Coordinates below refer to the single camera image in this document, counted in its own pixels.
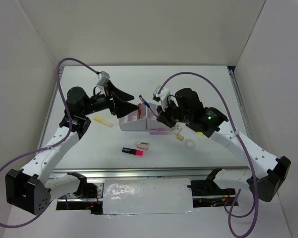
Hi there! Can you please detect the blue gel pen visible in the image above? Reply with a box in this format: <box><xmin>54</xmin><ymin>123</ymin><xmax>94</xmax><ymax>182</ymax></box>
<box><xmin>139</xmin><ymin>94</ymin><xmax>158</xmax><ymax>118</ymax></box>

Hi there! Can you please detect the white staples box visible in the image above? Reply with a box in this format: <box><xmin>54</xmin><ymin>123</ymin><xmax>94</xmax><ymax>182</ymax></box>
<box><xmin>172</xmin><ymin>124</ymin><xmax>182</xmax><ymax>135</ymax></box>

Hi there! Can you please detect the left white divided organizer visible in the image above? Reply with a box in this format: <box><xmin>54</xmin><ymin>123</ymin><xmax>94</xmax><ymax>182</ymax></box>
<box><xmin>119</xmin><ymin>105</ymin><xmax>147</xmax><ymax>131</ymax></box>

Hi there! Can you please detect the tan eraser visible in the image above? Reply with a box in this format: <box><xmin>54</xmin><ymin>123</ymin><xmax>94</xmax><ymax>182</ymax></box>
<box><xmin>177</xmin><ymin>134</ymin><xmax>184</xmax><ymax>141</ymax></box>

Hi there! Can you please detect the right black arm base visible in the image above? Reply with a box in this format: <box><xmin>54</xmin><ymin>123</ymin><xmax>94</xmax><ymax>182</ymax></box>
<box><xmin>187</xmin><ymin>169</ymin><xmax>235</xmax><ymax>208</ymax></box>

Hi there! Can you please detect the purple cable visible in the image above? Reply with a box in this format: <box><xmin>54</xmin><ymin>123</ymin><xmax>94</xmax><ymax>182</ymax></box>
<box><xmin>158</xmin><ymin>71</ymin><xmax>260</xmax><ymax>237</ymax></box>
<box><xmin>0</xmin><ymin>57</ymin><xmax>100</xmax><ymax>228</ymax></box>

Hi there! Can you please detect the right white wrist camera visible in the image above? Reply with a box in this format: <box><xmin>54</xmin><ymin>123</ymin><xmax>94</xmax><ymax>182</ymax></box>
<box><xmin>153</xmin><ymin>85</ymin><xmax>170</xmax><ymax>111</ymax></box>

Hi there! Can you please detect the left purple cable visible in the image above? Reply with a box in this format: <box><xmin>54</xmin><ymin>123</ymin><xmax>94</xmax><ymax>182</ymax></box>
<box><xmin>0</xmin><ymin>57</ymin><xmax>100</xmax><ymax>228</ymax></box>

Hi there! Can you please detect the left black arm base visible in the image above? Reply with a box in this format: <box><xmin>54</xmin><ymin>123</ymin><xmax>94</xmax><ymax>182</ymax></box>
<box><xmin>64</xmin><ymin>172</ymin><xmax>103</xmax><ymax>215</ymax></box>

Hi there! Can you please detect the white divided organizer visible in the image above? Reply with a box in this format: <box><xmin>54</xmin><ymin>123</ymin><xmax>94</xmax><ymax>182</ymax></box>
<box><xmin>147</xmin><ymin>103</ymin><xmax>170</xmax><ymax>130</ymax></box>
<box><xmin>119</xmin><ymin>105</ymin><xmax>147</xmax><ymax>131</ymax></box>

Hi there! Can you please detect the black pink highlighter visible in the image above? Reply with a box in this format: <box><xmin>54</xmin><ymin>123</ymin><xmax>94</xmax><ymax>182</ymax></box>
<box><xmin>122</xmin><ymin>147</ymin><xmax>144</xmax><ymax>156</ymax></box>

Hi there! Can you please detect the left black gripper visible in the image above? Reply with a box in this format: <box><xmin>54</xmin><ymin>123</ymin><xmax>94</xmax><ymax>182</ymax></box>
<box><xmin>81</xmin><ymin>80</ymin><xmax>138</xmax><ymax>118</ymax></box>

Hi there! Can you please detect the pale yellow highlighter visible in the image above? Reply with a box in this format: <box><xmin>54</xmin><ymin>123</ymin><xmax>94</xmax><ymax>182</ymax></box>
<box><xmin>93</xmin><ymin>116</ymin><xmax>113</xmax><ymax>128</ymax></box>

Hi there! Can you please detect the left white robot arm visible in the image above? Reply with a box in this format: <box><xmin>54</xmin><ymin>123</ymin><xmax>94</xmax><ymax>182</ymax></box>
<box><xmin>5</xmin><ymin>80</ymin><xmax>138</xmax><ymax>216</ymax></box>

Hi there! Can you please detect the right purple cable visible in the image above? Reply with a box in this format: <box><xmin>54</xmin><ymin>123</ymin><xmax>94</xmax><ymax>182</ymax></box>
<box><xmin>158</xmin><ymin>71</ymin><xmax>260</xmax><ymax>237</ymax></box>

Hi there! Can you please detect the red pen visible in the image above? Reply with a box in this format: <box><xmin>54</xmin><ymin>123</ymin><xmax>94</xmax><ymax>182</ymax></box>
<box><xmin>138</xmin><ymin>104</ymin><xmax>142</xmax><ymax>119</ymax></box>

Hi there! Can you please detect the clear tape roll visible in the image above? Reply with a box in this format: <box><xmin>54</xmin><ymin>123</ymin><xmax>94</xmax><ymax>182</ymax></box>
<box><xmin>184</xmin><ymin>139</ymin><xmax>195</xmax><ymax>148</ymax></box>

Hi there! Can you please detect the right white divided organizer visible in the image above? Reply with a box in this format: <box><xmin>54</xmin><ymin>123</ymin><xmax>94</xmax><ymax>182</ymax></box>
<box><xmin>147</xmin><ymin>103</ymin><xmax>170</xmax><ymax>130</ymax></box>

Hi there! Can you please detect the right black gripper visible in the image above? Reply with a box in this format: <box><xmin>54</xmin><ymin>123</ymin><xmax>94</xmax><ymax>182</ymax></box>
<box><xmin>156</xmin><ymin>98</ymin><xmax>192</xmax><ymax>128</ymax></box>

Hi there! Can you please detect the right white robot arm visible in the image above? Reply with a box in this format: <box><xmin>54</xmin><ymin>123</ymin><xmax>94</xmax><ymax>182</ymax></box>
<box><xmin>153</xmin><ymin>88</ymin><xmax>291</xmax><ymax>202</ymax></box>

